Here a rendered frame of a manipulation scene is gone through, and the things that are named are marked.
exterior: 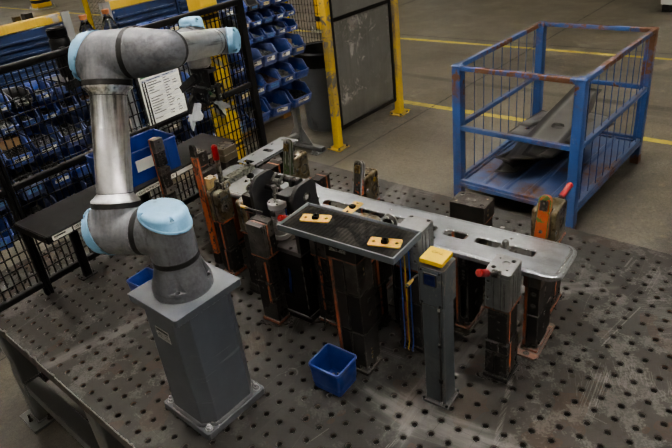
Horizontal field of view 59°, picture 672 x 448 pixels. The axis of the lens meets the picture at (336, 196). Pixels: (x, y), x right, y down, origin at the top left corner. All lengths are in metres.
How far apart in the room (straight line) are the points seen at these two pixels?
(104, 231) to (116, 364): 0.66
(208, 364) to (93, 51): 0.81
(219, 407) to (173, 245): 0.49
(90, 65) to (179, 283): 0.55
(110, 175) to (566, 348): 1.34
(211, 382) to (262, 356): 0.31
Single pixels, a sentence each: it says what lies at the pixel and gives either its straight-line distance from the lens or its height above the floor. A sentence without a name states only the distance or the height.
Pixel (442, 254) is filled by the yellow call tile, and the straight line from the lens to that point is 1.43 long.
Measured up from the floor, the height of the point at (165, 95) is 1.25.
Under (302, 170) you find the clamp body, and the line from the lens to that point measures 2.36.
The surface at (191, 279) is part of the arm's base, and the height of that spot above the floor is 1.15.
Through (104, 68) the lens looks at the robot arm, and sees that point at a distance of 1.49.
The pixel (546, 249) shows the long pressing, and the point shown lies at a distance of 1.75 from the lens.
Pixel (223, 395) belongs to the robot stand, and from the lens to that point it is 1.69.
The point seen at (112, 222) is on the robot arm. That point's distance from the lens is 1.50.
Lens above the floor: 1.95
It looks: 27 degrees down
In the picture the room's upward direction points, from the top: 7 degrees counter-clockwise
